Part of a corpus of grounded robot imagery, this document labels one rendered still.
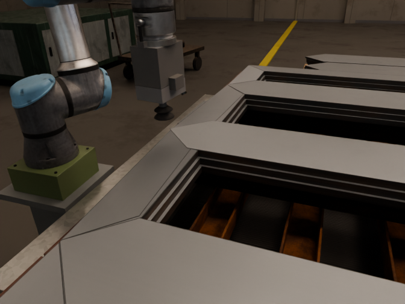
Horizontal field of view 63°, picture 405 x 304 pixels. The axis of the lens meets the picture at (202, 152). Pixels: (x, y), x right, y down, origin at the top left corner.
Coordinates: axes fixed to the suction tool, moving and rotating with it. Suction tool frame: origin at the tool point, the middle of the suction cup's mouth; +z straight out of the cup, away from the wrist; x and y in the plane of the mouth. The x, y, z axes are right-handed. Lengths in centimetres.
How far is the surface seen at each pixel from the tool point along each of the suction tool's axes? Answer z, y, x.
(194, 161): 11.8, 3.8, -4.6
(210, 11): 94, 984, 518
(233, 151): 10.3, 9.6, -11.8
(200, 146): 10.1, 7.8, -3.9
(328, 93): 12, 63, -23
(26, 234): 96, 17, 115
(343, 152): 10.9, 20.7, -34.3
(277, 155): 10.5, 12.3, -21.4
